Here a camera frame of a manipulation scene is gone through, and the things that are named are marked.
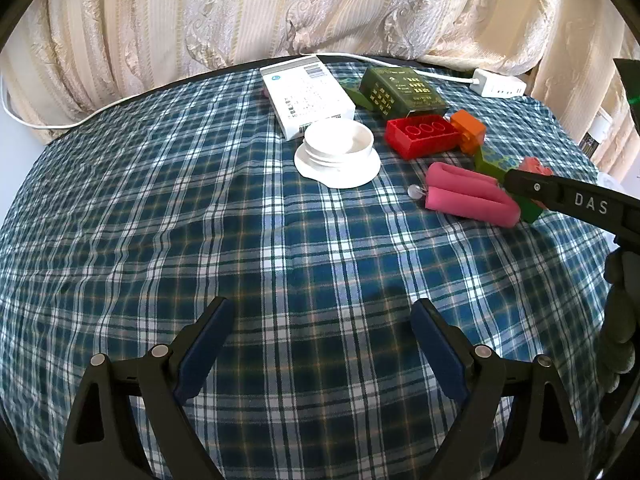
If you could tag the person's right hand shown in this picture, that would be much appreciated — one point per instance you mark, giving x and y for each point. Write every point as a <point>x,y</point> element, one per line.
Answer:
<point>622,320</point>

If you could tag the white medicine box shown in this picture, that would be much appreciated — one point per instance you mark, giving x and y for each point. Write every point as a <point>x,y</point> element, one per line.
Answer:
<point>305,95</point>

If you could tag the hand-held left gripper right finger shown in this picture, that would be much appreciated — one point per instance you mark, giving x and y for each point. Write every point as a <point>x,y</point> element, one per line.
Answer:
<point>440,355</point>

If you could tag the translucent plastic bowl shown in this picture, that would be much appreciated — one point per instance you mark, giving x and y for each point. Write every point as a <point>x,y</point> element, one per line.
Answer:
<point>337,147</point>

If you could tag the large pink foam clip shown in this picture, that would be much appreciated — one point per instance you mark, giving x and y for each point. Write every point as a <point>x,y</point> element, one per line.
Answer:
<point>470,205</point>

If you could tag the red building block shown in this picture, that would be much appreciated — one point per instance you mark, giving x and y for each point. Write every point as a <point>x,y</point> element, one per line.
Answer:
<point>420,136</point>

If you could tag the dark green printed box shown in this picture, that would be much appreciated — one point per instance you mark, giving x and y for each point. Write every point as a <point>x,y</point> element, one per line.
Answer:
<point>400,92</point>

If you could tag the blue plaid tablecloth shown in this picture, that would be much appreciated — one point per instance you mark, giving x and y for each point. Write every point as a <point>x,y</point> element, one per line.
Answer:
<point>250,240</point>

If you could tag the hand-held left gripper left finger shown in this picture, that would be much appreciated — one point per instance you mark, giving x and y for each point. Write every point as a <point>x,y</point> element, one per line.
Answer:
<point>205,355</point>

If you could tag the white and dark bar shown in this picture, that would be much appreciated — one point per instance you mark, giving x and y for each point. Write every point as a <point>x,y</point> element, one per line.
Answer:
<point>595,132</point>

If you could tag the cream patterned curtain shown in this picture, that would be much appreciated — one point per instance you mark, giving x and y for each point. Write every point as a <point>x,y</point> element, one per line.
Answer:
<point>200,10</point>

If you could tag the orange building block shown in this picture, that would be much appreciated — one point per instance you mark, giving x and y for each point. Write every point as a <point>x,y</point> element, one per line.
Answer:
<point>470,130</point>

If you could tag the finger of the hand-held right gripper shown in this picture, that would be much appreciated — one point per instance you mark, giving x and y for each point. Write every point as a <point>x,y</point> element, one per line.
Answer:
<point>565,197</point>

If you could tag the white power strip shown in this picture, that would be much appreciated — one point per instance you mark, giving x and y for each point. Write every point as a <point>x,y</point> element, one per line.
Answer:
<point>500,83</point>

